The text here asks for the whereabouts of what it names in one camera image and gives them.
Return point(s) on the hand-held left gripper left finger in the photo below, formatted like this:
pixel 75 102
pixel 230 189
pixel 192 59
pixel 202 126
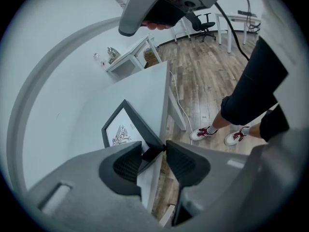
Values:
pixel 84 190

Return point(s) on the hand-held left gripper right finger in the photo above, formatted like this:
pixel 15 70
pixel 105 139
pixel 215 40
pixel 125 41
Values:
pixel 212 185

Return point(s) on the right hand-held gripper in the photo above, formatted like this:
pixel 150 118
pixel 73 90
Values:
pixel 178 1

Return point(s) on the black framed marker card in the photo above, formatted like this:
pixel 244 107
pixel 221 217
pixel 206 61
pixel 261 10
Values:
pixel 120 129

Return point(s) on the person's right hand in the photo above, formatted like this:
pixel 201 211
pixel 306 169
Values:
pixel 154 26

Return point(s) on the small white table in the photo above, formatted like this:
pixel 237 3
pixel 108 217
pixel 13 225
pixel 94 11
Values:
pixel 128 54

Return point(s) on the white shoe red laces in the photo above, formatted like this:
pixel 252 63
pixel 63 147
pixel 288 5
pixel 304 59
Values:
pixel 233 139
pixel 200 134

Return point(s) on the steel kettle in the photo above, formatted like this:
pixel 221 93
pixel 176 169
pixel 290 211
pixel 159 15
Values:
pixel 112 54

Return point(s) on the brown cardboard box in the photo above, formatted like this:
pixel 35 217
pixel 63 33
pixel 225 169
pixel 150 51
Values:
pixel 150 59

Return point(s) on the clear bottle red label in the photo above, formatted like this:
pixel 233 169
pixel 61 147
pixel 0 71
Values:
pixel 99 59

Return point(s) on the person's left leg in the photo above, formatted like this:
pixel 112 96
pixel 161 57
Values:
pixel 254 130

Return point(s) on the person's leg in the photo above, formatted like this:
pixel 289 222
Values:
pixel 254 130
pixel 224 116

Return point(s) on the person's right leg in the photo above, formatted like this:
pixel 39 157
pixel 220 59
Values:
pixel 224 116

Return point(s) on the black office chair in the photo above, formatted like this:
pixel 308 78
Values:
pixel 206 25

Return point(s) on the large white table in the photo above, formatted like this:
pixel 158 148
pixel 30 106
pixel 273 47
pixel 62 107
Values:
pixel 144 86

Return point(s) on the white desk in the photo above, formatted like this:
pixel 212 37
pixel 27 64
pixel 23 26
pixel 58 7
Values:
pixel 231 16

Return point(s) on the person in black shorts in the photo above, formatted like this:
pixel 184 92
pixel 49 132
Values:
pixel 256 86

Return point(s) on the black power strip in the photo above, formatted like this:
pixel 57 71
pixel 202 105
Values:
pixel 246 12

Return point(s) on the person's white shirt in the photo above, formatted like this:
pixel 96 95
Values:
pixel 280 20

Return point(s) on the grey wall ledge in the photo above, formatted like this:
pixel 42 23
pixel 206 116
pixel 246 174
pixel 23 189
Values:
pixel 17 129

